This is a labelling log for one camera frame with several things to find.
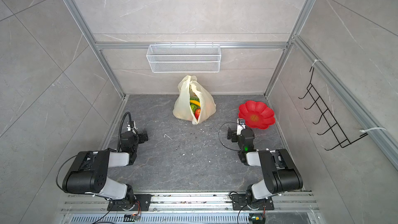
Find red flower-shaped plastic bowl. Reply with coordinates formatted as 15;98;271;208
238;101;276;130

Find cream plastic bag orange print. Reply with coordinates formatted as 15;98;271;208
173;75;216;124

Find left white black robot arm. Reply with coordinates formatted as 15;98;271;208
61;121;148;203

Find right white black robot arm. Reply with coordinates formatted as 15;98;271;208
227;118;303;203

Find red fake apple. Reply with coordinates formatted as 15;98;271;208
194;108;201;120

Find yellow fake banana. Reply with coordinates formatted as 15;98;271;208
190;100;201;107

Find green fake fruit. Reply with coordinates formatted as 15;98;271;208
190;103;200;114

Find white zip tie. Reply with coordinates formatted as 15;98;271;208
359;127;387;133

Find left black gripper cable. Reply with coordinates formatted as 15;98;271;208
116;111;133;151

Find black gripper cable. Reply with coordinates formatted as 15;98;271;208
116;111;133;151
218;121;241;152

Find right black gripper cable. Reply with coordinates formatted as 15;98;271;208
218;121;241;152

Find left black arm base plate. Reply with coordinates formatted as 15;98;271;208
107;194;152;212

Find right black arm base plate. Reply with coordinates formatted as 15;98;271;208
229;192;275;211

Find black wire hook rack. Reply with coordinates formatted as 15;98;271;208
298;67;368;151

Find white wire mesh basket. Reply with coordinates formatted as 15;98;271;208
146;44;222;73

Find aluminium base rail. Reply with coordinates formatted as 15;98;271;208
55;191;324;224

